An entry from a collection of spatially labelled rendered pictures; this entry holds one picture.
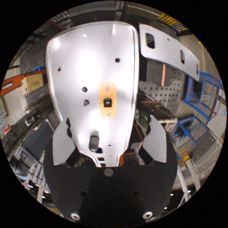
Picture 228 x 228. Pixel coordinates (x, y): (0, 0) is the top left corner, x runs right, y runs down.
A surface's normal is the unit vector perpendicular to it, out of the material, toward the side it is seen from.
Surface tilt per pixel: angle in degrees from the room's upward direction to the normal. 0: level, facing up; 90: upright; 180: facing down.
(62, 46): 0
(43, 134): 90
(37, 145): 90
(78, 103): 0
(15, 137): 81
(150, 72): 0
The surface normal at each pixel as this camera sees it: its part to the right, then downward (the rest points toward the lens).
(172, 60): 0.05, 0.52
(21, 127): 0.99, 0.04
